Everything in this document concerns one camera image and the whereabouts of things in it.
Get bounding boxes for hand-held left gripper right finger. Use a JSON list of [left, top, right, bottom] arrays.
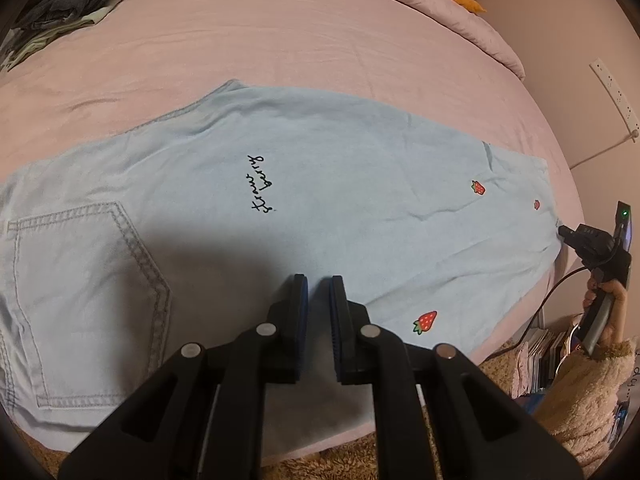
[[330, 275, 585, 480]]

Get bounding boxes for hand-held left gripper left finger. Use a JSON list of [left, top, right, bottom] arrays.
[[57, 273, 309, 480]]

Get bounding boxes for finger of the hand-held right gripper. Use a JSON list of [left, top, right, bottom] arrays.
[[557, 225, 603, 257]]

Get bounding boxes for light blue strawberry pants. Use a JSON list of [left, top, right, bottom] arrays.
[[0, 79, 563, 453]]

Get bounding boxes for person's right forearm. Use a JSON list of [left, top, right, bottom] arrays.
[[532, 337, 640, 461]]

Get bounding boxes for person's right hand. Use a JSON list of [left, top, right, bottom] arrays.
[[582, 279, 629, 357]]

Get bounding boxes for stack of books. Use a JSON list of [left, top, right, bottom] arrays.
[[517, 327, 585, 397]]

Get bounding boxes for beige fluffy carpet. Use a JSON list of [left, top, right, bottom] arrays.
[[260, 337, 556, 480]]

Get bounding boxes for white power strip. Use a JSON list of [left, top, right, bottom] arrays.
[[590, 58, 640, 135]]

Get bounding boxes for lilac quilt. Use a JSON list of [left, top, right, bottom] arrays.
[[345, 0, 527, 81]]

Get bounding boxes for folded pale green cloth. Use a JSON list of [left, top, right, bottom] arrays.
[[0, 0, 147, 70]]

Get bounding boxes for black cable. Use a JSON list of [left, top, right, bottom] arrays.
[[500, 265, 596, 357]]

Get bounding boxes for white cable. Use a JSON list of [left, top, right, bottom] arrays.
[[570, 130, 640, 171]]

